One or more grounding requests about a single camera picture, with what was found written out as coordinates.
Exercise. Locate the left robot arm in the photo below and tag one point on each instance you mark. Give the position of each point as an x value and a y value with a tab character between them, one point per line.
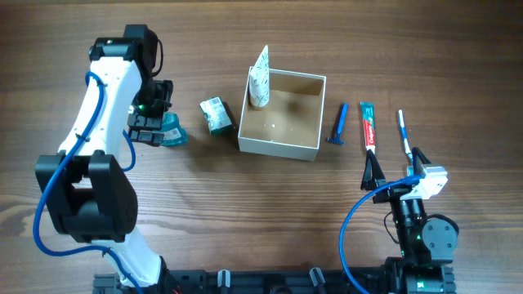
84	188

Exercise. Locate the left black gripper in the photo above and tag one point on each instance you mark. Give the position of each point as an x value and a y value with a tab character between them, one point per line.
153	120

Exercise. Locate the white square cardboard box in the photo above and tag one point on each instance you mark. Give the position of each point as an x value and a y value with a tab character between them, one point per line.
290	126

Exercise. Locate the green white soap packet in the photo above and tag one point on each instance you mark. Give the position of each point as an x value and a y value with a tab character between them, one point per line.
217	116

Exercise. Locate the red green toothpaste tube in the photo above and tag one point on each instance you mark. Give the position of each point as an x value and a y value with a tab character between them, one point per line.
368	117

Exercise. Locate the white leaf-print lotion tube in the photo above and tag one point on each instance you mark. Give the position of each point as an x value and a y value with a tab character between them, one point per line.
259	81

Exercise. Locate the blue disposable razor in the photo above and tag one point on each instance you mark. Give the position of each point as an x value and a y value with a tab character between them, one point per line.
336	137

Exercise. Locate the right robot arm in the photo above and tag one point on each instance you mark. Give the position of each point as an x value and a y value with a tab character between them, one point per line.
427	241

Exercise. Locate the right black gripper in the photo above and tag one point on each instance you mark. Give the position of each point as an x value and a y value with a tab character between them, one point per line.
377	178

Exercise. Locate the teal mouthwash bottle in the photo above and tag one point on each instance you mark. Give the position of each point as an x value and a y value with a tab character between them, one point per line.
173	133

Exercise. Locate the blue white toothbrush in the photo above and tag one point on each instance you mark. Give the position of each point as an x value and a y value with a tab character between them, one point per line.
404	134

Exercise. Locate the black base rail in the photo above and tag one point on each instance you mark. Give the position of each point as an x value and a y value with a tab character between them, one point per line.
316	280

